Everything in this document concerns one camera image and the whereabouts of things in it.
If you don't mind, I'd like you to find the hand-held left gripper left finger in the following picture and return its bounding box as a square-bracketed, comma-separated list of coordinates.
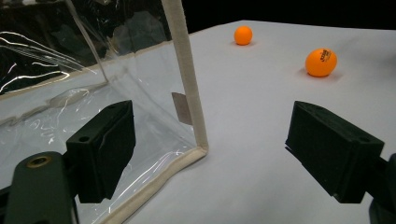
[65, 99, 137, 204]

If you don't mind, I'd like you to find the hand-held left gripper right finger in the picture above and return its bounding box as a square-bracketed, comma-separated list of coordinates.
[284, 100, 386, 205]

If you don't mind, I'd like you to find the orange table tennis ball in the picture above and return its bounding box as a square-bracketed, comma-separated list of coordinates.
[304, 48, 338, 78]
[233, 25, 254, 47]

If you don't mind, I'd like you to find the clear plastic bag beige trim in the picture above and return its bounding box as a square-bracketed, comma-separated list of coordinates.
[0, 0, 209, 224]

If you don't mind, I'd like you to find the white table cover sheet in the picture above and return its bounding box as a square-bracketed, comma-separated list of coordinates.
[0, 20, 396, 224]

